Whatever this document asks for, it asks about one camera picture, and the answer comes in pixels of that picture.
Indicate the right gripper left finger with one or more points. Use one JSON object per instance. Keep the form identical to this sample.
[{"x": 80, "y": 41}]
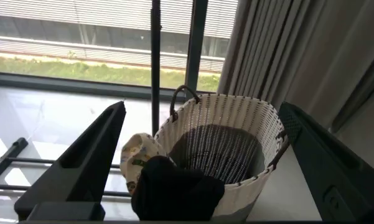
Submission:
[{"x": 65, "y": 186}]

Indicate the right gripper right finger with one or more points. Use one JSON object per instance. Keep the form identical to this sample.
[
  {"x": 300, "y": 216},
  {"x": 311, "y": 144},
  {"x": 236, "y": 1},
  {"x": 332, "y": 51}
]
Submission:
[{"x": 330, "y": 174}]

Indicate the black garment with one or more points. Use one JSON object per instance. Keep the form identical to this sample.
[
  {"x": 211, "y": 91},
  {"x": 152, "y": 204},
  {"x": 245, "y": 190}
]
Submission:
[{"x": 174, "y": 193}]

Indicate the black clothes rack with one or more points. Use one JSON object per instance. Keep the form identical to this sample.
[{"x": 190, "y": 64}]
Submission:
[{"x": 155, "y": 77}]

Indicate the cream printed garment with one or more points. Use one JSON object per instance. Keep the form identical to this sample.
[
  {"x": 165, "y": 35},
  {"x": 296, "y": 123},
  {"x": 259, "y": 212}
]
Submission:
[{"x": 137, "y": 152}]

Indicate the white laundry basket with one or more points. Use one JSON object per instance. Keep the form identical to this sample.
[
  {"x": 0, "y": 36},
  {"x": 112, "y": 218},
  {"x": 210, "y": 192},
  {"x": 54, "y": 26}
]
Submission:
[{"x": 230, "y": 112}]

